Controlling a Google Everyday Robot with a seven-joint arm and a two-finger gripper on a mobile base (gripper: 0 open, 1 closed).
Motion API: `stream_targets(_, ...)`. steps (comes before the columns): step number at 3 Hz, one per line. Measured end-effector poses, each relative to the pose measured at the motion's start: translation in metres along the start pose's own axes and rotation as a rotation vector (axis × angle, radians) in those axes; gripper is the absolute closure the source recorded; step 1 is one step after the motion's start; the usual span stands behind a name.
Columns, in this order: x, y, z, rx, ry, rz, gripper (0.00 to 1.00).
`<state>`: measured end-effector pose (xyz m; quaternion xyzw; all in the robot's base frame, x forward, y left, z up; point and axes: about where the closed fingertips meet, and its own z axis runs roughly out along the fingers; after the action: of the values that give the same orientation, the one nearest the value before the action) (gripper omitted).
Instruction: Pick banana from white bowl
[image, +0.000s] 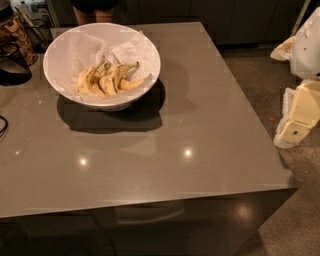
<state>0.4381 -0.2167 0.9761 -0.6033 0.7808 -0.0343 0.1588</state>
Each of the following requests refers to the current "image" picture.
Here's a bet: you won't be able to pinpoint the middle yellow banana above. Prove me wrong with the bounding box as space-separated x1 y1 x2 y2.
99 71 116 96

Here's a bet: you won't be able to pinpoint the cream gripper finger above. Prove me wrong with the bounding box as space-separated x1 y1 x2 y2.
270 36 295 61
273 80 320 149

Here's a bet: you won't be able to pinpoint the white bowl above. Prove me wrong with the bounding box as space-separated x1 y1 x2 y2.
42 22 162 112

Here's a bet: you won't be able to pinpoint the black kettle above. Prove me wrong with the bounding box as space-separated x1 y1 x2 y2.
0 42 32 86

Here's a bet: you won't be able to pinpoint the left yellow banana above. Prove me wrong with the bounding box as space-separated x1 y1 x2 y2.
77 60 104 94

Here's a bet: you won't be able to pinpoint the yellow banana with brown stripe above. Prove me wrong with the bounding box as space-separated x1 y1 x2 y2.
112 62 139 91

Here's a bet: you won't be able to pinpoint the patterned brown jar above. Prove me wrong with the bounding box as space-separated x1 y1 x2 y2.
0 0 37 66

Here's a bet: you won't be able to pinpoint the black cable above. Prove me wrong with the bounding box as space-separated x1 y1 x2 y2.
0 114 10 138

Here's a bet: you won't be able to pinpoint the black wire rack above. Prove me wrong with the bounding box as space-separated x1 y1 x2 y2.
15 4 53 53

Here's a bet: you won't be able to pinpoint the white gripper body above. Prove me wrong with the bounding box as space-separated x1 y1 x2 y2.
290 7 320 80

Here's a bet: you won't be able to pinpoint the person's legs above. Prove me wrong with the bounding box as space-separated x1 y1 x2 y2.
70 0 119 25

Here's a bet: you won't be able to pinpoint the white paper liner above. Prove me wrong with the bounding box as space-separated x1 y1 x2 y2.
70 31 160 108

